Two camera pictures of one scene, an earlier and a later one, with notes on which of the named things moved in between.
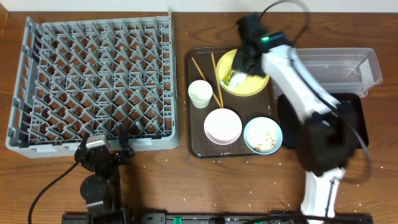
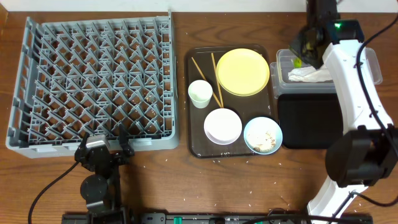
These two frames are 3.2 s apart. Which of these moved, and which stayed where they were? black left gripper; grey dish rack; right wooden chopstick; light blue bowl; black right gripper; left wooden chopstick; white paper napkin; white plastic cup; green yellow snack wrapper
Moved: white paper napkin; green yellow snack wrapper; black right gripper
Stayed: light blue bowl; black left gripper; white plastic cup; right wooden chopstick; left wooden chopstick; grey dish rack
